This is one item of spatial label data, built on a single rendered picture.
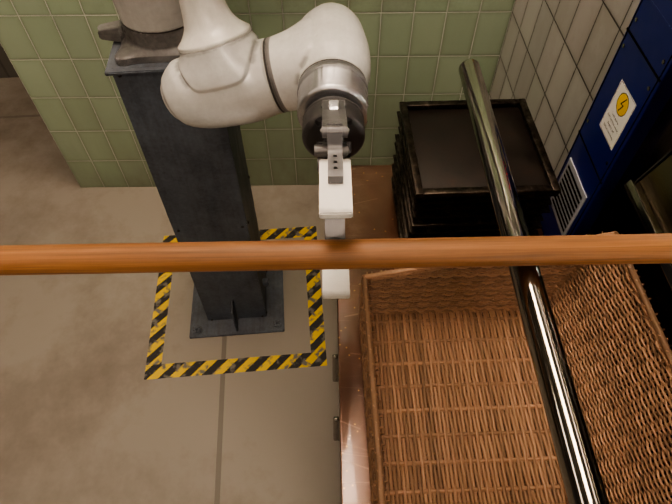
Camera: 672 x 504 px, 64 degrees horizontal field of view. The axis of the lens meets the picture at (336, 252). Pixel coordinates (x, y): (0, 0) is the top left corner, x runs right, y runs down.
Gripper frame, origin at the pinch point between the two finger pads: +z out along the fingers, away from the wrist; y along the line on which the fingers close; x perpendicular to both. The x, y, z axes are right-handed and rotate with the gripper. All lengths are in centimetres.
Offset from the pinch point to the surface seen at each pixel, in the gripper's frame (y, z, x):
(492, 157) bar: 1.9, -15.2, -19.1
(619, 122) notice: 22, -45, -53
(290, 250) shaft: -1.3, 0.7, 4.4
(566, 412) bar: 1.8, 16.0, -19.3
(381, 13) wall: 44, -123, -16
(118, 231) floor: 119, -100, 83
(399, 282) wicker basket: 48, -28, -13
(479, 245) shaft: -1.5, 0.6, -14.0
